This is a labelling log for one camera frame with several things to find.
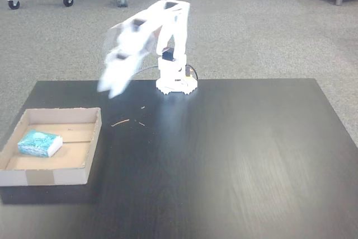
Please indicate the green and white block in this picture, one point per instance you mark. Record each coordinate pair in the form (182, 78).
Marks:
(39, 144)

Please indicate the shallow cardboard box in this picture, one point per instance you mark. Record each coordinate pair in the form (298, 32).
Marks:
(75, 149)

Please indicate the long thin wood splinter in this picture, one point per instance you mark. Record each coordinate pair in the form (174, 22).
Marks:
(120, 122)

